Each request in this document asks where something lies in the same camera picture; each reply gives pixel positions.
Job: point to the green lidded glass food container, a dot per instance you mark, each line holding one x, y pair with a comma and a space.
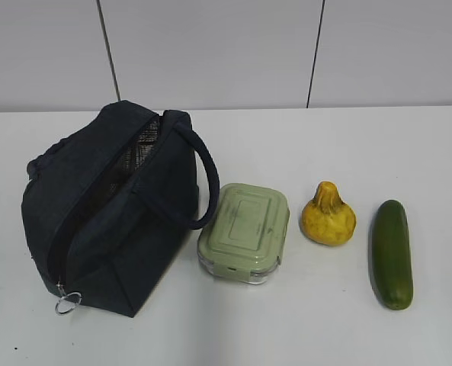
245, 240

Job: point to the yellow squash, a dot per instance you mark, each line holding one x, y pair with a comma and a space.
326, 218

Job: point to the dark blue insulated lunch bag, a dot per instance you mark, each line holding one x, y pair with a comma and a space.
107, 208

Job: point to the green cucumber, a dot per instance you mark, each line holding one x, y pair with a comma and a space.
390, 256

